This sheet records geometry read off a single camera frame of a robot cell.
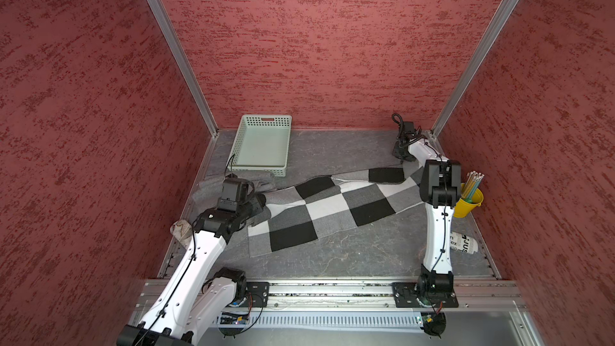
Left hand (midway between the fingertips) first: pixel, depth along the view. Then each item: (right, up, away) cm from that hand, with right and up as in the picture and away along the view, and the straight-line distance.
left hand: (255, 207), depth 79 cm
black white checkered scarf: (+20, -4, +14) cm, 25 cm away
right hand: (+63, +17, +31) cm, 73 cm away
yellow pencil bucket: (+76, -2, +8) cm, 76 cm away
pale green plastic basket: (-6, +23, +35) cm, 42 cm away
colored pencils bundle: (+77, +7, +5) cm, 78 cm away
